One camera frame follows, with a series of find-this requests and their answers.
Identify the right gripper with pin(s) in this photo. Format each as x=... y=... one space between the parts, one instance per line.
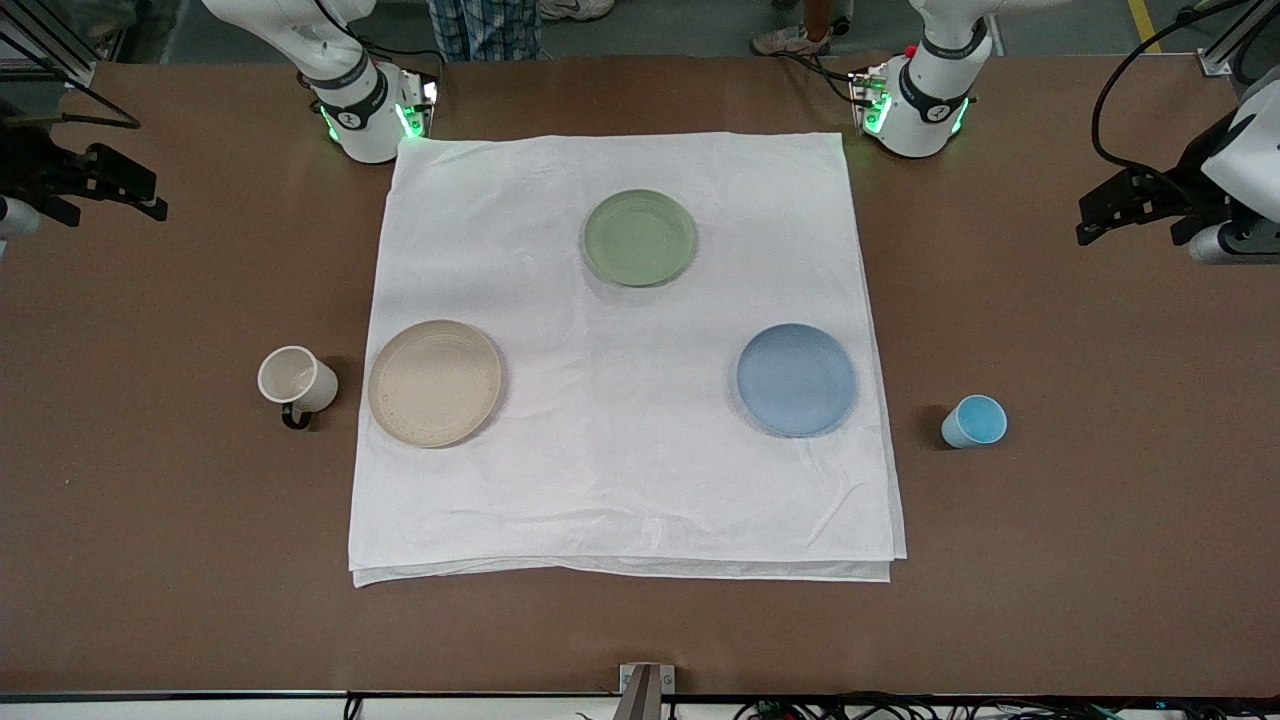
x=32 y=163

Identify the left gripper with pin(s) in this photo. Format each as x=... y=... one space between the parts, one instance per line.
x=1192 y=172

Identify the light blue cup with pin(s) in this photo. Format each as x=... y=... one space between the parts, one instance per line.
x=975 y=422

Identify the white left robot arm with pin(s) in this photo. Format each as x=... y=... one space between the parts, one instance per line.
x=930 y=100

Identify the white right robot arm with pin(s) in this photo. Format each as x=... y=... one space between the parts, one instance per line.
x=365 y=110

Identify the blue plate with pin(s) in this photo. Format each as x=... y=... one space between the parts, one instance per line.
x=796 y=380

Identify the beige gray plate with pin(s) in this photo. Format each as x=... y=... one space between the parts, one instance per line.
x=434 y=383

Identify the green plate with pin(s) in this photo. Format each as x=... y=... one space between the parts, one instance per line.
x=640 y=238

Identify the person's sneaker and leg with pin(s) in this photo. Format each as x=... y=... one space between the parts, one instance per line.
x=795 y=40

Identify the person in plaid trousers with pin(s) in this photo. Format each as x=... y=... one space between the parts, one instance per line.
x=485 y=28

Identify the white tablecloth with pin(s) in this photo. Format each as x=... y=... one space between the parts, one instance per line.
x=620 y=400

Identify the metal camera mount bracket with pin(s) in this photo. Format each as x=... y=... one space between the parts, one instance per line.
x=646 y=690

